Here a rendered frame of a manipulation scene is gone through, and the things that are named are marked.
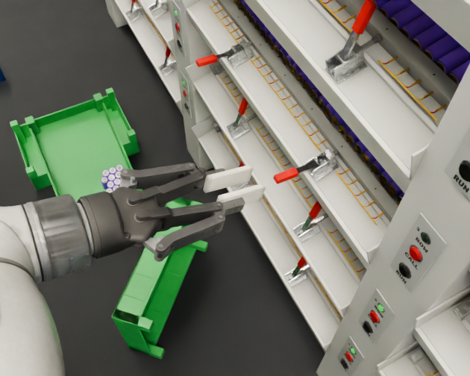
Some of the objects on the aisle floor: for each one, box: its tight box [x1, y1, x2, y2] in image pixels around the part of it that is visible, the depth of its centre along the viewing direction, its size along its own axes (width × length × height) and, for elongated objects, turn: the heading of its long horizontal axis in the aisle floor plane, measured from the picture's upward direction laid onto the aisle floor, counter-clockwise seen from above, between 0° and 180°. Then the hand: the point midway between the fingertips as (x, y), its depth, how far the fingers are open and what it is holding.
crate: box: [111, 197, 208, 359], centre depth 114 cm, size 8×30×20 cm, turn 162°
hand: (235, 188), depth 68 cm, fingers open, 3 cm apart
